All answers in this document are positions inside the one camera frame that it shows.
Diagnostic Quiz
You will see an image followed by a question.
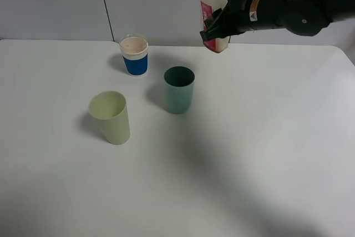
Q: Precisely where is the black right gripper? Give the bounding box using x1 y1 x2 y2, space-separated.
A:
200 0 268 42

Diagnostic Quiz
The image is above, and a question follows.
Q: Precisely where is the clear drink bottle pink label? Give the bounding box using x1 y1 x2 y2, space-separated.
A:
199 0 230 54

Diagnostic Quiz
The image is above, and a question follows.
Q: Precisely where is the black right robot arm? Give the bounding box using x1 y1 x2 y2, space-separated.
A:
200 0 354 42

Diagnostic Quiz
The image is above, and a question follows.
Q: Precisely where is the teal plastic cup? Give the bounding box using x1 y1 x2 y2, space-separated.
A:
164 66 195 114

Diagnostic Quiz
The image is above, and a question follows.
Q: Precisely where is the blue paper cup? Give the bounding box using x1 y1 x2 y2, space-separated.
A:
118 34 149 77

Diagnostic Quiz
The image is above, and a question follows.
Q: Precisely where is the pale green plastic cup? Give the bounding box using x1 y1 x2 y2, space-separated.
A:
88 91 130 145

